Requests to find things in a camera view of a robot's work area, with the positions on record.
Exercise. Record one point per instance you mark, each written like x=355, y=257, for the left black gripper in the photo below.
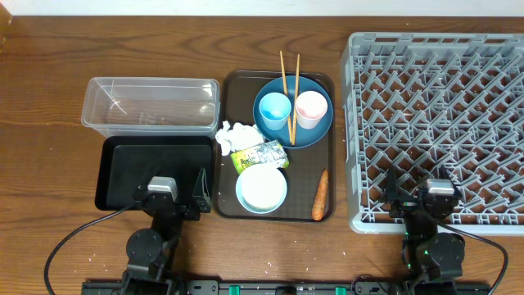
x=203, y=206

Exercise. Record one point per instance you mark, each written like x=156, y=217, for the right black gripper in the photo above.
x=404, y=203

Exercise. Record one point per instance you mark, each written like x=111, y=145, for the light blue rice bowl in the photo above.
x=261, y=188

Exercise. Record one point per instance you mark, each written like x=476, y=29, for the white tissue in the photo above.
x=237, y=137

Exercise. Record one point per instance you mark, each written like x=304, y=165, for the green snack wrapper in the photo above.
x=270, y=153

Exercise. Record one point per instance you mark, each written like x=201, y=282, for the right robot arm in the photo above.
x=434, y=258

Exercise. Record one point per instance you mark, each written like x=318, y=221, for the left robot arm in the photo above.
x=151, y=250

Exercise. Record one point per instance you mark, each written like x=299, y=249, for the grey dishwasher rack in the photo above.
x=420, y=103

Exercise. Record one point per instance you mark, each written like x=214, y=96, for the black plastic tray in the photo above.
x=130, y=162

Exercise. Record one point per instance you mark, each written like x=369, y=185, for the brown serving tray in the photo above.
x=306, y=164

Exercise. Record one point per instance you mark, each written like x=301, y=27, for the clear plastic bin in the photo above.
x=152, y=106

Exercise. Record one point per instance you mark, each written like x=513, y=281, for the orange carrot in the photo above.
x=320, y=197

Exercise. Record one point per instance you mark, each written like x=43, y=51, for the light blue cup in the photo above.
x=275, y=109

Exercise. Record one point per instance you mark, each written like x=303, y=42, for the dark blue plate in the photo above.
x=304, y=137

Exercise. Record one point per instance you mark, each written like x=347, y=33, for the left wooden chopstick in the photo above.
x=285, y=92

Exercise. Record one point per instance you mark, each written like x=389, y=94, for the wooden chopstick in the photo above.
x=285, y=92
x=296, y=94

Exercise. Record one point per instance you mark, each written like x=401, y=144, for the pink cup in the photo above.
x=311, y=107

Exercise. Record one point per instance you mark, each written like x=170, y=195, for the right wooden chopstick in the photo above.
x=296, y=94

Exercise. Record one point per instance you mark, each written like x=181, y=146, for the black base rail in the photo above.
x=204, y=287

